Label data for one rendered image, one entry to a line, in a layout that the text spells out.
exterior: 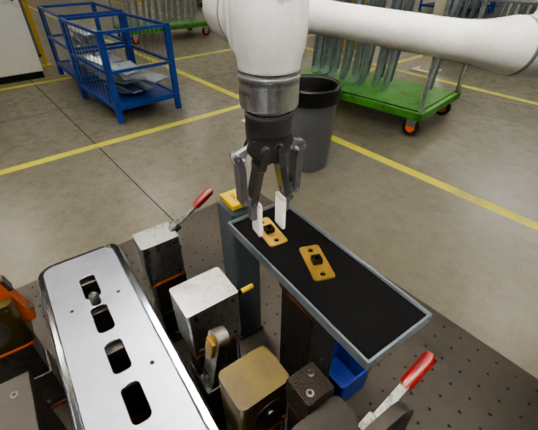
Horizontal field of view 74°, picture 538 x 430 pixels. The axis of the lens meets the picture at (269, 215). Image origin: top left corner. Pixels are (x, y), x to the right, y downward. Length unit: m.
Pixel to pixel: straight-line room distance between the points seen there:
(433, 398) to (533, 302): 1.56
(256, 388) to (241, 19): 0.50
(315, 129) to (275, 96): 2.52
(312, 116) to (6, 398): 2.63
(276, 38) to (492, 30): 0.39
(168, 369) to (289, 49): 0.56
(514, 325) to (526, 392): 1.19
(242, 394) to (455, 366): 0.71
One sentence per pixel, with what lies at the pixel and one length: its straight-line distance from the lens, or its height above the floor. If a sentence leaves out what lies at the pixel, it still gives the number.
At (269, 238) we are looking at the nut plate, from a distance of 0.67.
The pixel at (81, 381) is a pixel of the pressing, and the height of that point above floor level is 1.00.
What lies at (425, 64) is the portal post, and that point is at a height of 0.11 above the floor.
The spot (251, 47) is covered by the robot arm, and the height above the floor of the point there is 1.50.
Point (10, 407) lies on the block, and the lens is 0.74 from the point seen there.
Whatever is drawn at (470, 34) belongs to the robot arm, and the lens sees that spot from 0.72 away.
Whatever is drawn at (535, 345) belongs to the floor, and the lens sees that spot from 2.34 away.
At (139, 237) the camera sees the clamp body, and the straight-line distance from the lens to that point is 0.89.
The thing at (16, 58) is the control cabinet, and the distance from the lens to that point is 6.77.
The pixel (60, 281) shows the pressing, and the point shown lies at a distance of 0.94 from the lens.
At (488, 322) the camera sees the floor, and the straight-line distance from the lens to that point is 2.31.
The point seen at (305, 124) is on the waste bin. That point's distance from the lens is 3.00.
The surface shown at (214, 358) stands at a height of 1.06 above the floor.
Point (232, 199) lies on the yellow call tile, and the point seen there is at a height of 1.16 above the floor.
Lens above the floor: 1.60
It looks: 37 degrees down
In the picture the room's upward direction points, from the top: straight up
